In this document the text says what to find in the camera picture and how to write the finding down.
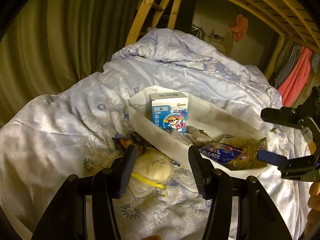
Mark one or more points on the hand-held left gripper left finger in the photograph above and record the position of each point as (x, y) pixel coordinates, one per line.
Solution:
(127, 170)

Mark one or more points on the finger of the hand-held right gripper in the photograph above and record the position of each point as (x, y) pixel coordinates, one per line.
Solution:
(277, 114)
(272, 158)

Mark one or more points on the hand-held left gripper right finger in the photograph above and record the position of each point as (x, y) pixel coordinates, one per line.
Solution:
(197, 172)

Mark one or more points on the brown snack packet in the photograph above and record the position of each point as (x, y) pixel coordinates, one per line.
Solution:
(250, 152)

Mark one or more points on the white cup face mask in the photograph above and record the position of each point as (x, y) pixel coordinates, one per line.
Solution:
(152, 168)

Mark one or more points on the dark blue snack packet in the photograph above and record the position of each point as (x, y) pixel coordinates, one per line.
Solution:
(217, 152)

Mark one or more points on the grey item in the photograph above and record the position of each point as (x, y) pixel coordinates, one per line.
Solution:
(200, 135)

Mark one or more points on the white fabric storage bin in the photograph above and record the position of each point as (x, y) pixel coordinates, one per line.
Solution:
(150, 130)

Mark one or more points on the blue cartoon print box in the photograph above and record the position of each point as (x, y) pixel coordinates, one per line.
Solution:
(167, 112)

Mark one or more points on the person's right hand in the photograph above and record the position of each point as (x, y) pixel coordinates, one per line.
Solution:
(315, 192)

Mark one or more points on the clear zip bag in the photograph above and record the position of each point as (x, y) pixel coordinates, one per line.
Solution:
(150, 180)

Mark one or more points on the small orange snack packet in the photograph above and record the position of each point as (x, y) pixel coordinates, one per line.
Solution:
(125, 142)

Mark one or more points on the long pink hanging garment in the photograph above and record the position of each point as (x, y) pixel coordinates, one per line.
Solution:
(295, 77)

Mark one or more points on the grey hanging garment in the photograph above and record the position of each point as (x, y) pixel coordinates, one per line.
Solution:
(285, 62)

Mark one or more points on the white cabinet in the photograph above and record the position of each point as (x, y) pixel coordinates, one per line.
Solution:
(215, 43)

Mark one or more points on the small pink hanging cloth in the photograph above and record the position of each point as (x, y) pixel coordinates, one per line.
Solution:
(240, 27)

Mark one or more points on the blue floral quilt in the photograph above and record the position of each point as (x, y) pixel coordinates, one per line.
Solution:
(175, 67)

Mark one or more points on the olive green curtain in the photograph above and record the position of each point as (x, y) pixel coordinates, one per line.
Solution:
(50, 42)

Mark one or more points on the wooden ladder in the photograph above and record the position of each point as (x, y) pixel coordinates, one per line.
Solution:
(142, 17)

